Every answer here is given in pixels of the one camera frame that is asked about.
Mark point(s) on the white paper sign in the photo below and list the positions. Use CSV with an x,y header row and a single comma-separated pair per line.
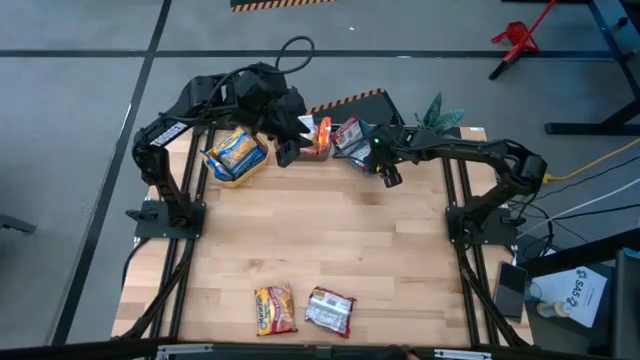
x,y
575,292

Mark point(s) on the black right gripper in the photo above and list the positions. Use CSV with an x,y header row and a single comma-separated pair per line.
x,y
392,147

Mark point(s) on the dark grey floor bracket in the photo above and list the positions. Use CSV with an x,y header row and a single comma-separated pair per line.
x,y
15,222

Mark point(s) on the black side table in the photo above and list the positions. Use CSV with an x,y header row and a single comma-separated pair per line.
x,y
575,255

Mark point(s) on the red Maruchan ramen pack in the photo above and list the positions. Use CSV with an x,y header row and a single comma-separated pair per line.
x,y
350,139
275,310
330,311

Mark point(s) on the black phone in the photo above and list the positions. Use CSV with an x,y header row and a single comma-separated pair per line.
x,y
510,290

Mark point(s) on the yellow plastic bin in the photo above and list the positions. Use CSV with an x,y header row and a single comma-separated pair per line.
x,y
261,162

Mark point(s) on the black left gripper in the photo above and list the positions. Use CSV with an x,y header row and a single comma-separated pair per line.
x,y
285,112

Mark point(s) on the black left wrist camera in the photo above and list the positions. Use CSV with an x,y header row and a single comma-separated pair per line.
x,y
254,90

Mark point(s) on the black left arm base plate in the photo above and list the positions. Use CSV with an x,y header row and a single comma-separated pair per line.
x,y
150,230

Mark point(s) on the red metal stand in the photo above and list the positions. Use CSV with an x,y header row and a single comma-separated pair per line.
x,y
517,37

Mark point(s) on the clear water bottle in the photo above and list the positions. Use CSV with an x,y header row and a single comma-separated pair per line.
x,y
552,309

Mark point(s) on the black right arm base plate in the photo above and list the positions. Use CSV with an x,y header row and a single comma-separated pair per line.
x,y
500,232

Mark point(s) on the hazard striped tape strip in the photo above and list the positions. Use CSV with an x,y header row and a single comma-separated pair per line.
x,y
280,5

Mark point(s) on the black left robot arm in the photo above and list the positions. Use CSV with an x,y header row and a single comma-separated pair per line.
x,y
150,165

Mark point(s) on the black desk frame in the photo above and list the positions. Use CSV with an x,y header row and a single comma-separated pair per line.
x,y
575,128

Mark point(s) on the black aluminium table frame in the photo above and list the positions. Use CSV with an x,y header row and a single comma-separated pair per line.
x,y
179,247

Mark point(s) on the black front crossbeam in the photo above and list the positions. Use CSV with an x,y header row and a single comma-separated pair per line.
x,y
320,354

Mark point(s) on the black hazard striped ramp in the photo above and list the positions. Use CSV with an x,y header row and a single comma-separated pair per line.
x,y
365,107

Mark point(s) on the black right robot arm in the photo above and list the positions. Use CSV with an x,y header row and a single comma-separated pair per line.
x,y
465,149

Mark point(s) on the green leafy plant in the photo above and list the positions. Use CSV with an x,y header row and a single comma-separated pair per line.
x,y
440,117

